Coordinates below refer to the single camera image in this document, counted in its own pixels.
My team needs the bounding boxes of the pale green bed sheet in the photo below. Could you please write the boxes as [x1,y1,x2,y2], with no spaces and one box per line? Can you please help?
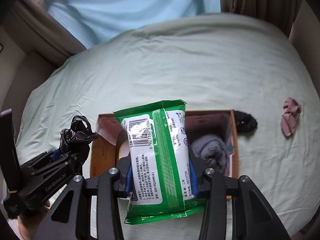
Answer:
[16,14,319,235]

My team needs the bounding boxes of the green wet wipes pack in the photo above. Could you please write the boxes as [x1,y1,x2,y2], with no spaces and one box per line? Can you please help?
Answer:
[114,100,204,225]

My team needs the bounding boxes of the black cloth bundle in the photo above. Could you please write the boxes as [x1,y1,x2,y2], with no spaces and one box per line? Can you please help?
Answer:
[233,111,258,133]

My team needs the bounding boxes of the cardboard box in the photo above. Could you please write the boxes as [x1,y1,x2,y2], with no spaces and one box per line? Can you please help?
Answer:
[89,109,240,201]

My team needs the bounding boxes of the light blue curtain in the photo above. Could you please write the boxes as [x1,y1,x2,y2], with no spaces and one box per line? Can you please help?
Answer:
[45,0,221,49]

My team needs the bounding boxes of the grey fluffy cloth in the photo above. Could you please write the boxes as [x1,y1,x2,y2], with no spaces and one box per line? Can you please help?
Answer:
[191,134,227,173]

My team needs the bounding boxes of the pink striped cloth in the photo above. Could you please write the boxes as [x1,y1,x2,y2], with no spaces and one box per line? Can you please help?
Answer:
[280,98,302,138]

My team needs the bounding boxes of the black printed scarf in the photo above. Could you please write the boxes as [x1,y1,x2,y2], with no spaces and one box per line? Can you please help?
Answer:
[59,115,98,175]

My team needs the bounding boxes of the brown curtain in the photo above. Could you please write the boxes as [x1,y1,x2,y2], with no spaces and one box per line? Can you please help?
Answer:
[220,0,302,36]

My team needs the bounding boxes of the person's left hand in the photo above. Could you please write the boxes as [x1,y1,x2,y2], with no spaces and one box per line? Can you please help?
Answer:
[17,200,50,240]

